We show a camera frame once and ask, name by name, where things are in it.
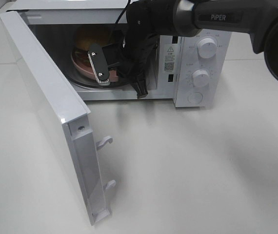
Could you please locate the white microwave knob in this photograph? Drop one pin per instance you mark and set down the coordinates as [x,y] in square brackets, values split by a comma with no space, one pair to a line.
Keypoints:
[200,78]
[207,47]

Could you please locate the white microwave oven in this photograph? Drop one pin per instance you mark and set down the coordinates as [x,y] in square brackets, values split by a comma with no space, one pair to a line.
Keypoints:
[168,69]

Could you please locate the white microwave door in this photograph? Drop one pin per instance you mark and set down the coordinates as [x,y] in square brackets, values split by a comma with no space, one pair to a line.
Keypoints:
[62,114]

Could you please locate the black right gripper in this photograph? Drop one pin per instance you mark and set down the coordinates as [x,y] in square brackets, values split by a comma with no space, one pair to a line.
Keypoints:
[129,54]

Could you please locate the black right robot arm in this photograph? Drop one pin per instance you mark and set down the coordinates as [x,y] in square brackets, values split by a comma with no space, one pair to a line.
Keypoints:
[147,20]

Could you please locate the pink round plate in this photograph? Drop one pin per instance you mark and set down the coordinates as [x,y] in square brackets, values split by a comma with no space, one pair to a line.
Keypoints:
[82,64]

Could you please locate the lower white microwave knob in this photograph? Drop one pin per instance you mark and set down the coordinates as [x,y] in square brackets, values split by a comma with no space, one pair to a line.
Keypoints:
[200,78]

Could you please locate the burger with lettuce and cheese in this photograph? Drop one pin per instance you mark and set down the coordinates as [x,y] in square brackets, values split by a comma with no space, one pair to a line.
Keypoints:
[85,36]

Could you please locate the glass microwave turntable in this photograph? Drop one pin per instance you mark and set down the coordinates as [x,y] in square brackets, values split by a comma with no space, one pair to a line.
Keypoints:
[85,82]

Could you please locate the upper white microwave knob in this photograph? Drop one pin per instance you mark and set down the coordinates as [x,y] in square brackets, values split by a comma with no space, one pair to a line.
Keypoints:
[207,47]

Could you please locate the round white door button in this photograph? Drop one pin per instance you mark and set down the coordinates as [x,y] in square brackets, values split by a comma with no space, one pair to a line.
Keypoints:
[195,98]

